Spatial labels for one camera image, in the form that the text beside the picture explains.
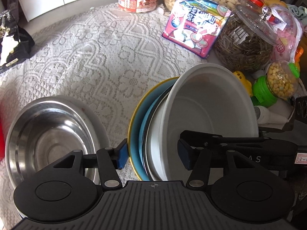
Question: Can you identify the yellow duck toy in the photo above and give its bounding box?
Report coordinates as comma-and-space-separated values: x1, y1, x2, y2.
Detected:
233, 71, 253, 97

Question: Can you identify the stainless steel bowl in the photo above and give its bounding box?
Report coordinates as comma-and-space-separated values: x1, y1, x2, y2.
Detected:
5, 96, 97, 187

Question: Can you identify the glass sunflower seed jar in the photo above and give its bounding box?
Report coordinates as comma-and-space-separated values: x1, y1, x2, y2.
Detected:
214, 4, 278, 73

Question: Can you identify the white plate black rim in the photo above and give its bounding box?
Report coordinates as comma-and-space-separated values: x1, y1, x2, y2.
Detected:
142, 92, 169, 181

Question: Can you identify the pink candy bag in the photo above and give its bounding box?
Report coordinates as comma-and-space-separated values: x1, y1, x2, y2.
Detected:
267, 3, 303, 63

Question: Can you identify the white handheld device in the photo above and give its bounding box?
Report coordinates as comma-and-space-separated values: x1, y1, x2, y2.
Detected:
254, 105, 289, 124

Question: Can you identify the white deep bowl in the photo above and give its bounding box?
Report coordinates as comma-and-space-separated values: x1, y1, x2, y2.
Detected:
159, 63, 259, 182

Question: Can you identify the black plum snack bag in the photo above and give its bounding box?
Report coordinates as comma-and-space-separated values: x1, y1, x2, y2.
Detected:
1, 10, 35, 73

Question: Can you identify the green lidded candy jar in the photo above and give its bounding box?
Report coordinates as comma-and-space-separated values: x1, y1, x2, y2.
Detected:
251, 60, 300, 108

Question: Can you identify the blue plate yellow rim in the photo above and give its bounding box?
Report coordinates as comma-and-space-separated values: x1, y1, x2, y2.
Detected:
127, 77, 178, 181

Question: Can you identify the white lace tablecloth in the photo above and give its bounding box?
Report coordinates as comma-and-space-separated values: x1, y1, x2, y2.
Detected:
0, 2, 231, 230

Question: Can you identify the pink marshmallow bag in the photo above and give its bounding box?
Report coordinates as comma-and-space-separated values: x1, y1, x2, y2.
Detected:
162, 0, 231, 58

